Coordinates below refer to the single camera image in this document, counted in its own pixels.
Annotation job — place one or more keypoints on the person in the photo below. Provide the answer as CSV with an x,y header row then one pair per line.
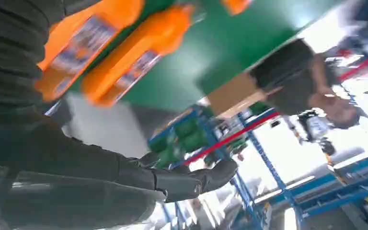
x,y
285,73

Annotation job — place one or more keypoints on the brown cardboard box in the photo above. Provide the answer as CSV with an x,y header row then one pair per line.
x,y
231,92

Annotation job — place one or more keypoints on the red horizontal bar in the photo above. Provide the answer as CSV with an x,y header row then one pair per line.
x,y
231,137
361,66

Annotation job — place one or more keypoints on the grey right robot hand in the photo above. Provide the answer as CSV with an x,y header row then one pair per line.
x,y
60,184

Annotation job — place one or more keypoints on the black and white device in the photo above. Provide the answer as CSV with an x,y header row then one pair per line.
x,y
314,127

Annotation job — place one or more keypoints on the blue metal workbench frame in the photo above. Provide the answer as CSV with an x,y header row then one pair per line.
x,y
339,193

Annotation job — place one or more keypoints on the blue metal shelving rack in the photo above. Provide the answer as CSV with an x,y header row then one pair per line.
x,y
211,139

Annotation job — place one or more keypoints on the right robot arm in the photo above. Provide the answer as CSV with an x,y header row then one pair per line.
x,y
9,63

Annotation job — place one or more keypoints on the green table mat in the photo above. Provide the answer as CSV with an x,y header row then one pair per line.
x,y
222,47

